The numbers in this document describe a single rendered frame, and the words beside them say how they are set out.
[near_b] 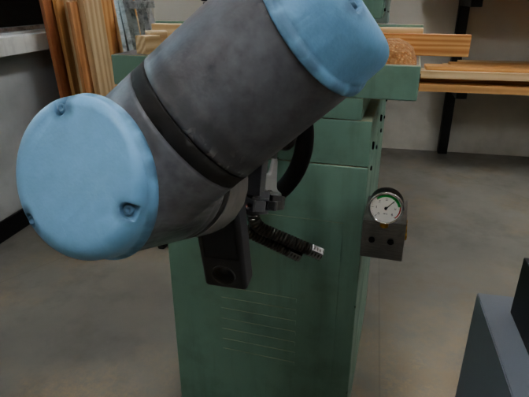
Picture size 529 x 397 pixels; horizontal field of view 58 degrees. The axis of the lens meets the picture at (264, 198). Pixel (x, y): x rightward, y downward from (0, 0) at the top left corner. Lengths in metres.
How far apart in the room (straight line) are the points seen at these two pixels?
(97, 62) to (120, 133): 2.15
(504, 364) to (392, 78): 0.48
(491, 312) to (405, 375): 0.71
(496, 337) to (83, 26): 2.06
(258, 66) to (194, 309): 0.99
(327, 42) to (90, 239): 0.16
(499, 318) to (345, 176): 0.36
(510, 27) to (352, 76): 3.24
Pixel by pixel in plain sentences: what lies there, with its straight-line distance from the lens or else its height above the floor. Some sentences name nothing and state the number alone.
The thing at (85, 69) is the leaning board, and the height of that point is 0.70.
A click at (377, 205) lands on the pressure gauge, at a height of 0.66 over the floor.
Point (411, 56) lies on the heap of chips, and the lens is 0.89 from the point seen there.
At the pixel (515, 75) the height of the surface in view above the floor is 0.60.
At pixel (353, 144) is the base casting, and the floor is 0.75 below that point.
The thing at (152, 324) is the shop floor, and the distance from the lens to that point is 1.68.
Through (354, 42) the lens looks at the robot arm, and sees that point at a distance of 0.24.
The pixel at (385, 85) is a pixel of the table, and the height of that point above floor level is 0.86.
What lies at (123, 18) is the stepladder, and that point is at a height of 0.93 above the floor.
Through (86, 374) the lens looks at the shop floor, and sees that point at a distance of 1.55.
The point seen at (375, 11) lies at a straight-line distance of 1.18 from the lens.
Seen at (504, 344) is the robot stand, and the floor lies 0.55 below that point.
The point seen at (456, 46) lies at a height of 0.92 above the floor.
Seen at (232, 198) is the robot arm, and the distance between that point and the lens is 0.36.
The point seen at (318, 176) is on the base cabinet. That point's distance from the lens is 0.93.
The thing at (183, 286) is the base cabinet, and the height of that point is 0.37.
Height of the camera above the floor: 1.01
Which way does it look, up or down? 23 degrees down
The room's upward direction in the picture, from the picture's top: straight up
